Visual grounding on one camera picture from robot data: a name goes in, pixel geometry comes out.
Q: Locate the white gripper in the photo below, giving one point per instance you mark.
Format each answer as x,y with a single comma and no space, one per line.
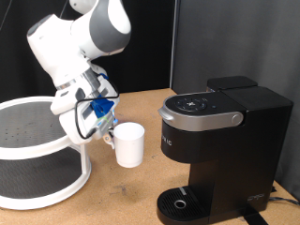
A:
73,125

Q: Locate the white mug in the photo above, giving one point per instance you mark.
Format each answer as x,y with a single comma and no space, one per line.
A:
129,145

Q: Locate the black drip tray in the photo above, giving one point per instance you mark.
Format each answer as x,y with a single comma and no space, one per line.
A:
187,203

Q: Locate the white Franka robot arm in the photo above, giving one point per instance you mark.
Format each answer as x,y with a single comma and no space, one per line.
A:
78,47

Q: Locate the white two-tier turntable shelf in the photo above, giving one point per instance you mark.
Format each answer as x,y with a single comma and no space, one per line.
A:
31,150

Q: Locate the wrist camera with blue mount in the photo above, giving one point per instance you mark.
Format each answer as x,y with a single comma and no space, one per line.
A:
101,108

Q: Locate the black Keurig coffee machine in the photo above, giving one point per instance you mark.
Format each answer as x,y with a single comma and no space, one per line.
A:
243,162

